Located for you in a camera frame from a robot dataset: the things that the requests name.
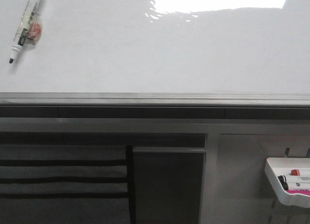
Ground black wall hook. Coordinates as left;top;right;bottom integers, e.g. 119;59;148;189
284;148;290;158

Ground black capped marker upper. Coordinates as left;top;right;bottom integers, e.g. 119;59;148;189
277;175;310;183

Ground red capped marker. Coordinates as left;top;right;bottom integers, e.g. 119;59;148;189
291;169;310;177

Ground white whiteboard marker with tape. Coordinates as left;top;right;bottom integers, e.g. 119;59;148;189
9;0;42;64

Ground pink eraser block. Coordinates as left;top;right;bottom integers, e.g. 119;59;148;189
287;190;310;195

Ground black capped marker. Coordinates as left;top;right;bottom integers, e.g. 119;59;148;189
277;175;310;183
281;182;310;191

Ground grey striped fabric organizer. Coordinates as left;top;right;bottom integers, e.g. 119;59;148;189
0;145;136;224

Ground white plastic marker tray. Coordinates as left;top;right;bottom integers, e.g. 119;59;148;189
264;157;310;209

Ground black capped marker lower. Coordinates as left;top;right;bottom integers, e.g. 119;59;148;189
281;182;310;191

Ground dark grey panel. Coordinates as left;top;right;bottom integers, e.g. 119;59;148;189
133;147;205;224

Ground white whiteboard with metal frame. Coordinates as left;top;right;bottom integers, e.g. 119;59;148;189
0;0;310;107

